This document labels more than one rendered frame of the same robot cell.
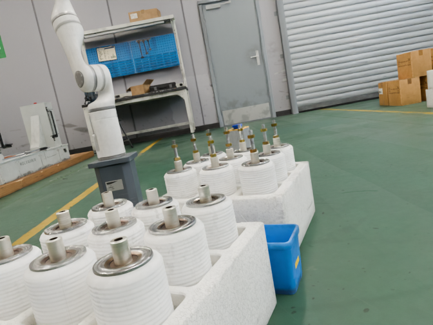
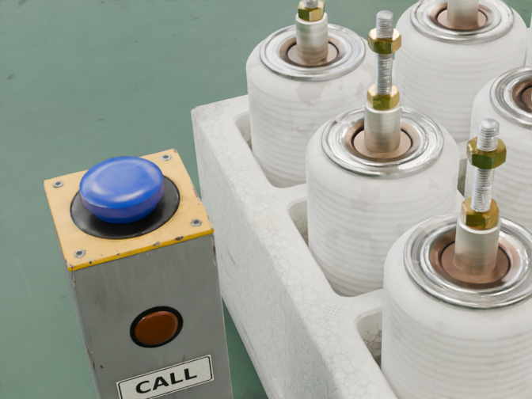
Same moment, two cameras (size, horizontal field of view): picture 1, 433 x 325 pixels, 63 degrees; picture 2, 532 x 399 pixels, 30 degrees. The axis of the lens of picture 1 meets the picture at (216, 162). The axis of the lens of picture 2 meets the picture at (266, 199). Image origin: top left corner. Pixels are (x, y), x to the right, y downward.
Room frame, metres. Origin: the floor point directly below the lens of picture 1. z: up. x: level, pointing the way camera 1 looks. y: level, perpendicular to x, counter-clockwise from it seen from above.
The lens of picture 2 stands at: (1.57, 0.22, 0.62)
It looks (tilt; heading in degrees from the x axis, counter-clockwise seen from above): 39 degrees down; 227
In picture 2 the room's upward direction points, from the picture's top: 4 degrees counter-clockwise
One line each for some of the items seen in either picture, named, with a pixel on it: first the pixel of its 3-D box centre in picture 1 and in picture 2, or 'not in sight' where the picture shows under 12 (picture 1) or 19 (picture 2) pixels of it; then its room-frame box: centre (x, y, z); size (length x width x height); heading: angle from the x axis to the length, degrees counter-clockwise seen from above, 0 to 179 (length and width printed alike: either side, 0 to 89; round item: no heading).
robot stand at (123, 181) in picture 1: (122, 196); not in sight; (1.27, 0.36, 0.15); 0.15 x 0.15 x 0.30; 0
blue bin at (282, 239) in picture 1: (236, 256); not in sight; (0.79, 0.00, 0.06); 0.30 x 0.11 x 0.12; 65
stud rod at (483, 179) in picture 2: not in sight; (482, 184); (1.23, 0.01, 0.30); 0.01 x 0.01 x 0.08
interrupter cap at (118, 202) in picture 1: (109, 205); not in sight; (0.74, 0.24, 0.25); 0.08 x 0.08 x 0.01
